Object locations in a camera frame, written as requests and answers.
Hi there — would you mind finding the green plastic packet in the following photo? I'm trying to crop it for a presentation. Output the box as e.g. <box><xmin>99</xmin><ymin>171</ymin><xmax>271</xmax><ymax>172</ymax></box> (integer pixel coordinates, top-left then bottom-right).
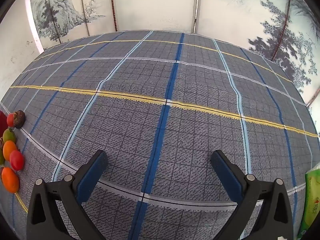
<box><xmin>296</xmin><ymin>162</ymin><xmax>320</xmax><ymax>240</ymax></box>

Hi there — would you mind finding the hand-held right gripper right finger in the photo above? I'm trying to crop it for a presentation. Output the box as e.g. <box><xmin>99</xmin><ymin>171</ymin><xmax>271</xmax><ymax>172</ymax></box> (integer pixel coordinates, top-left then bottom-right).
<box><xmin>210</xmin><ymin>149</ymin><xmax>294</xmax><ymax>240</ymax></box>

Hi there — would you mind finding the landscape painted folding screen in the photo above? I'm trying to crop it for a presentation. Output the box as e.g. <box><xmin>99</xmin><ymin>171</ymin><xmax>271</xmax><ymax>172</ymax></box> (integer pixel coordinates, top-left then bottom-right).
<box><xmin>29</xmin><ymin>0</ymin><xmax>320</xmax><ymax>105</ymax></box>

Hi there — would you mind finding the green fruit with stem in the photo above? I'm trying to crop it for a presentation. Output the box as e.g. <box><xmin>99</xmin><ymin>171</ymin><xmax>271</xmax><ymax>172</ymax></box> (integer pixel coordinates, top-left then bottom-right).
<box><xmin>2</xmin><ymin>128</ymin><xmax>17</xmax><ymax>144</ymax></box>

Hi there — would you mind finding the metal pole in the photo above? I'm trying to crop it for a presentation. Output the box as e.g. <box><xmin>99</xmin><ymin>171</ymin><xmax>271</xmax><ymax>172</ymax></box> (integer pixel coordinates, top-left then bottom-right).
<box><xmin>192</xmin><ymin>0</ymin><xmax>200</xmax><ymax>33</ymax></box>

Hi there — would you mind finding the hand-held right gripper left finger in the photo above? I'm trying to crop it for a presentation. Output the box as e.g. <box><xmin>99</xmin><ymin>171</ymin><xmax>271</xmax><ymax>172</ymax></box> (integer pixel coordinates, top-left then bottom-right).
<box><xmin>26</xmin><ymin>149</ymin><xmax>108</xmax><ymax>240</ymax></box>

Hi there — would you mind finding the brown fruit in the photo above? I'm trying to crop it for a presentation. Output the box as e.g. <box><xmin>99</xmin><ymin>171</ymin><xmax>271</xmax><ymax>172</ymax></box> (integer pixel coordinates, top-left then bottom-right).
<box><xmin>14</xmin><ymin>110</ymin><xmax>26</xmax><ymax>129</ymax></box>

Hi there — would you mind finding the grey plaid cloth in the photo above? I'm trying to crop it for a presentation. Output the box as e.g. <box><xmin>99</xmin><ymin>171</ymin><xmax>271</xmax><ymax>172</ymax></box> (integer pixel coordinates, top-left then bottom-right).
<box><xmin>0</xmin><ymin>30</ymin><xmax>320</xmax><ymax>240</ymax></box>

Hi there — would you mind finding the red-brown pole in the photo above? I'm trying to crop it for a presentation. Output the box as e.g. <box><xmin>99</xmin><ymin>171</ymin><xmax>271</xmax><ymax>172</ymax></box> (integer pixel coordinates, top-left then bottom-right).
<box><xmin>109</xmin><ymin>0</ymin><xmax>118</xmax><ymax>32</ymax></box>

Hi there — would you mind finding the orange fruit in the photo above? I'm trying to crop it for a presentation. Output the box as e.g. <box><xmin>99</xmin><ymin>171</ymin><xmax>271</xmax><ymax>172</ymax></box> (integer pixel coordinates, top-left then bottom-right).
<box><xmin>1</xmin><ymin>167</ymin><xmax>20</xmax><ymax>194</ymax></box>
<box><xmin>2</xmin><ymin>140</ymin><xmax>18</xmax><ymax>162</ymax></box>

